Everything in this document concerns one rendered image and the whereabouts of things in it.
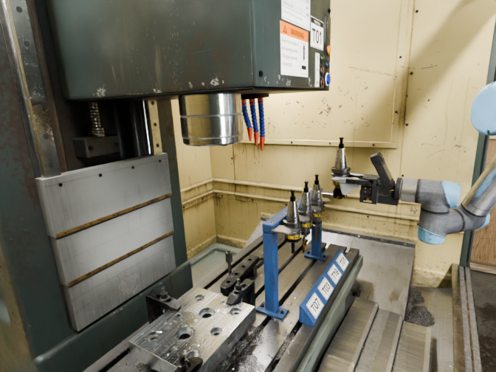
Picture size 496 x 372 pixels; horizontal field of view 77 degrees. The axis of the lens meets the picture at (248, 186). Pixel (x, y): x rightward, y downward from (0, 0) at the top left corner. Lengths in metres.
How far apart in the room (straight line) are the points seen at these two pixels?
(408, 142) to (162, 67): 1.24
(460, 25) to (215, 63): 1.22
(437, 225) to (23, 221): 1.19
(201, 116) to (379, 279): 1.22
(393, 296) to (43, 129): 1.49
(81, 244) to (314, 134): 1.23
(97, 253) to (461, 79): 1.58
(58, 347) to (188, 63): 0.97
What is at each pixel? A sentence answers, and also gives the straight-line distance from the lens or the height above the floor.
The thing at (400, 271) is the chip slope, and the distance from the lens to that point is 1.72.
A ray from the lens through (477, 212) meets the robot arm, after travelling 1.15.
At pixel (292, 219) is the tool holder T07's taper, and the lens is 1.00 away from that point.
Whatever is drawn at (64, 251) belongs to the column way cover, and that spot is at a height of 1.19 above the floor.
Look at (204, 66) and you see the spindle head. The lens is 0.68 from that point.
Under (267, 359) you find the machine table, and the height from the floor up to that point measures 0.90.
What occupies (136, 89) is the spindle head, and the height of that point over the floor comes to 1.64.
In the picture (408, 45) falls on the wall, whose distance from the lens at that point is 1.68.
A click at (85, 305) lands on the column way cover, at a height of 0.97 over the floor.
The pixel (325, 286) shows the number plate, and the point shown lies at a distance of 1.23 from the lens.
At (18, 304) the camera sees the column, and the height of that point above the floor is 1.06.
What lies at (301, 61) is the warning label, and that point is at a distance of 0.82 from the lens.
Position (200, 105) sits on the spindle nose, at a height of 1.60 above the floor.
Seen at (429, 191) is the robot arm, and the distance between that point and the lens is 1.05.
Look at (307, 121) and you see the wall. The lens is 1.78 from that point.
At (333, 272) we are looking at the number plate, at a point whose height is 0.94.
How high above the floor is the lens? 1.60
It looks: 15 degrees down
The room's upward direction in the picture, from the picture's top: 3 degrees counter-clockwise
